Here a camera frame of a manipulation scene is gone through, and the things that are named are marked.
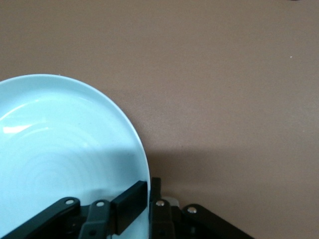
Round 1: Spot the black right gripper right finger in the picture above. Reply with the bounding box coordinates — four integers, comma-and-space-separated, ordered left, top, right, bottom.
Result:
149, 177, 176, 239

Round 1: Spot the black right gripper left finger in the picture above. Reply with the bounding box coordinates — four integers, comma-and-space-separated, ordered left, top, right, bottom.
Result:
79, 180, 147, 239

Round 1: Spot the light blue round plate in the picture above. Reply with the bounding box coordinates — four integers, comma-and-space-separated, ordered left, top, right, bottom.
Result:
0, 73, 151, 239

